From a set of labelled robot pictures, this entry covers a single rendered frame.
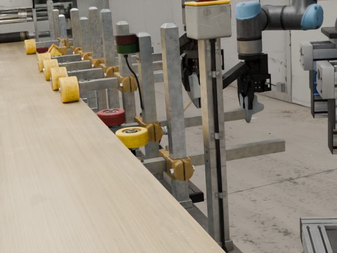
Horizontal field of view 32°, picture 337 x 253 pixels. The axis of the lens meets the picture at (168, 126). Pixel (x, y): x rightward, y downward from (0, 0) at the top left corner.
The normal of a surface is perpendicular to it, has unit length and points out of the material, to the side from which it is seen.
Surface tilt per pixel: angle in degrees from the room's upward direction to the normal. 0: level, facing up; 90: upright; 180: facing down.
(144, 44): 90
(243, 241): 0
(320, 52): 90
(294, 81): 90
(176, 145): 90
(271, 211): 0
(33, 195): 0
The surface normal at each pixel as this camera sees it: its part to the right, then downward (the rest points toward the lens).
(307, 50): -0.11, 0.25
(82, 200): -0.07, -0.97
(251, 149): 0.30, 0.22
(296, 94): -0.91, 0.16
